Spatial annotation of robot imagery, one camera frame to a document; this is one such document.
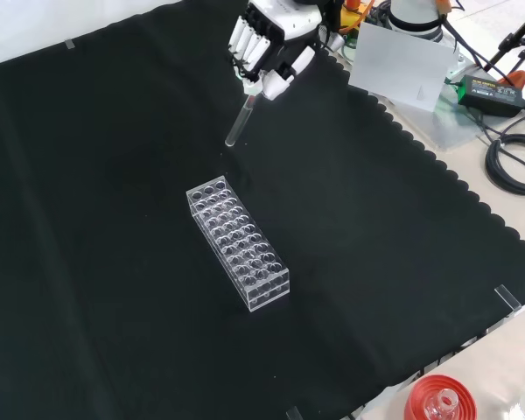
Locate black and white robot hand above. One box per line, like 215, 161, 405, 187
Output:
227, 0, 324, 102

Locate clear plastic test tube rack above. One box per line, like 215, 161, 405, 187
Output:
185, 175, 291, 313

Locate coiled black cable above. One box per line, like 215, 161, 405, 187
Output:
484, 134, 525, 196

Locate clear glass test tube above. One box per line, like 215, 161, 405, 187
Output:
224, 85, 258, 148

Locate pale grey board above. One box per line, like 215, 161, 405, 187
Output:
346, 21, 455, 113

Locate yellow stop button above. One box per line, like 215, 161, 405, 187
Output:
339, 6, 362, 49

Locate red ribbed funnel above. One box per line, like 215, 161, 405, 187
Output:
403, 374, 479, 420

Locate black power adapter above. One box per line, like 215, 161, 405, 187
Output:
457, 73, 525, 118

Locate black tripod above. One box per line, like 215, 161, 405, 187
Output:
484, 6, 525, 88

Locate black bench cloth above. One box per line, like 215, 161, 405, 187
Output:
0, 0, 525, 420

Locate clear glass flask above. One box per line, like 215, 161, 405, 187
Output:
424, 388, 461, 420

